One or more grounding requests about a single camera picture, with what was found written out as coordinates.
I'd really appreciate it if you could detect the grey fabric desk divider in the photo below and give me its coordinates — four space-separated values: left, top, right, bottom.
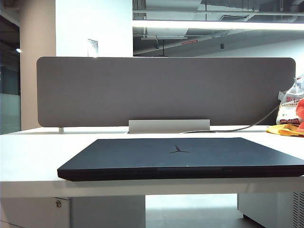
37 56 297 128

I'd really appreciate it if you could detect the black laptop computer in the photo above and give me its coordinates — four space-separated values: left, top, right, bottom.
57 137 304 182

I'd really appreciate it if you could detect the ceiling air vent grille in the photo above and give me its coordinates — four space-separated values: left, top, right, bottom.
219 14 249 22

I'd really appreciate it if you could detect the white drawer cabinet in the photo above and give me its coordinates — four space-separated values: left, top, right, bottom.
0 196 146 228

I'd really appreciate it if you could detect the yellow cloth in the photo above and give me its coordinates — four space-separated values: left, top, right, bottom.
266 123 304 138

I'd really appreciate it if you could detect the white plastic bag red print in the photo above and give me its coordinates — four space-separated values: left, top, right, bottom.
276 73 304 126

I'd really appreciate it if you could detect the grey ceiling cable tray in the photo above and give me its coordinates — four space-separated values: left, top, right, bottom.
141 34 188 40

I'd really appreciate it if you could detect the white desk cable flap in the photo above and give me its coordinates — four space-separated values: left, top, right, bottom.
128 119 211 132

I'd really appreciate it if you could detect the grey power cable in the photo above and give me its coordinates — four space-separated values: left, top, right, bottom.
181 105 280 133

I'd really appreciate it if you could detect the white cabinet with vent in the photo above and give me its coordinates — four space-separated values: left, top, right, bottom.
237 191 304 228

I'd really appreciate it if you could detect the orange-red soft object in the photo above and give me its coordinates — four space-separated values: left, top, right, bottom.
295 98 304 133

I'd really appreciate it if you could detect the long ceiling light strip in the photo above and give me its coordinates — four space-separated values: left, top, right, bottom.
132 20 304 30

